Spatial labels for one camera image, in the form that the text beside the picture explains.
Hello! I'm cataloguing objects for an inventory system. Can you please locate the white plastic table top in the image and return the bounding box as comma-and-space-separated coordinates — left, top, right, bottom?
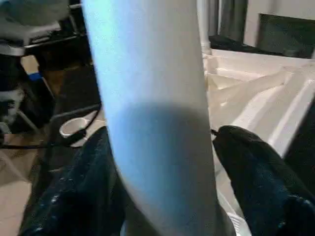
59, 48, 315, 236

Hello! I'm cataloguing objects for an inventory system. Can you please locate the grey curtain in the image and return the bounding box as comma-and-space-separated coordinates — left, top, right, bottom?
209, 0, 248, 44

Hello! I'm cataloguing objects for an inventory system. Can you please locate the white plastic table leg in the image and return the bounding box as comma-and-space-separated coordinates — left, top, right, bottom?
80, 0, 238, 236
196, 0, 212, 56

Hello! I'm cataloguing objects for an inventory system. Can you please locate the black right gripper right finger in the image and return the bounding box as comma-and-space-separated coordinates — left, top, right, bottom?
212, 125, 315, 236

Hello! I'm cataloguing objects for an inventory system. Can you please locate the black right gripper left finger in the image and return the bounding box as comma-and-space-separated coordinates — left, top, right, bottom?
19, 126, 129, 236

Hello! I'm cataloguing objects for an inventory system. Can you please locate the black work surface mat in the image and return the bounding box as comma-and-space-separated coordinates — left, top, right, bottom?
30, 34, 315, 207

